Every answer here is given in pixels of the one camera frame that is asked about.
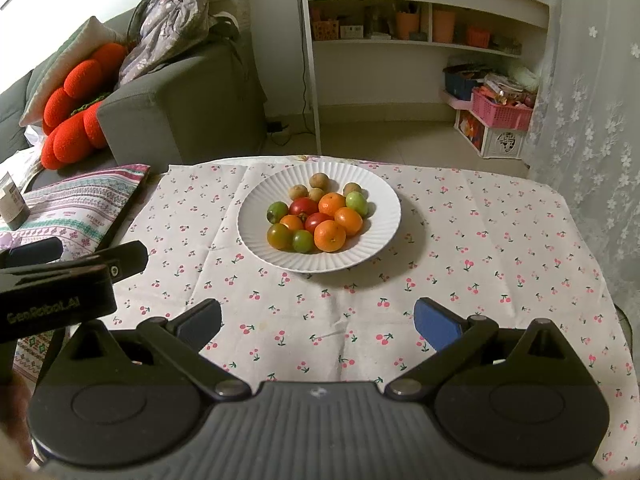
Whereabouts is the white ribbed plate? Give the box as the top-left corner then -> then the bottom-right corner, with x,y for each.
237,161 -> 402,274

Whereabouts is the white lattice box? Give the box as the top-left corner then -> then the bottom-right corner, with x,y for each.
482,127 -> 526,160

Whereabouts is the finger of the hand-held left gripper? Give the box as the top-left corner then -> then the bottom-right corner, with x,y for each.
0,237 -> 64,269
65,241 -> 149,282

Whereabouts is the orange cup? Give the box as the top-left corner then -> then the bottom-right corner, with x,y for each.
432,9 -> 456,43
396,10 -> 421,41

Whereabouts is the floral grey bag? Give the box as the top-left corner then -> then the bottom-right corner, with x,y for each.
117,0 -> 241,86

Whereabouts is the olive yellow tomato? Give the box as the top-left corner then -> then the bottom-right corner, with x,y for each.
267,223 -> 294,251

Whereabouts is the cherry print tablecloth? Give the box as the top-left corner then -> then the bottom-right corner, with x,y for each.
65,157 -> 633,476

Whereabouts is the person's left hand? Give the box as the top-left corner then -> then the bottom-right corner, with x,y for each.
0,372 -> 35,471

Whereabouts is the grey sofa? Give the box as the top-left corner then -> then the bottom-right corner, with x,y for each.
0,10 -> 268,171

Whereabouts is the white plastic bag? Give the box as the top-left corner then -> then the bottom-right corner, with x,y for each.
22,122 -> 51,151

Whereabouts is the grey white pillow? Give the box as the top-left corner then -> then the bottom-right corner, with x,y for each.
20,16 -> 126,128

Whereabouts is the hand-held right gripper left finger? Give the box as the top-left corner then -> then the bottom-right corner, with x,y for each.
52,298 -> 252,402

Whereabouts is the red flower cushion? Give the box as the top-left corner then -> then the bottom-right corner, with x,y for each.
40,42 -> 128,170

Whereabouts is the blue storage box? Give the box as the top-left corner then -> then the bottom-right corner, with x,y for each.
444,65 -> 488,102

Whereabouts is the orange patterned box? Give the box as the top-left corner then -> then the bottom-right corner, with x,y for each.
310,19 -> 341,41

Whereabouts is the pink plastic basket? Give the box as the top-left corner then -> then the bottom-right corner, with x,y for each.
471,87 -> 535,132

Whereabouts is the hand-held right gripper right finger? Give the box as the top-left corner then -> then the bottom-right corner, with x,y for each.
384,297 -> 588,402

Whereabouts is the small grey carton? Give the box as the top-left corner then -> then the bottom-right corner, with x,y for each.
0,172 -> 28,231

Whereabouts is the white lace curtain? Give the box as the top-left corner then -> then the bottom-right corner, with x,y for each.
522,0 -> 640,321

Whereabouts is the red printed box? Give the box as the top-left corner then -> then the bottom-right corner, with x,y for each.
457,110 -> 486,153

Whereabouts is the striped patterned cushion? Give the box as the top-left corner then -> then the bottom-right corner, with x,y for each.
0,163 -> 151,376

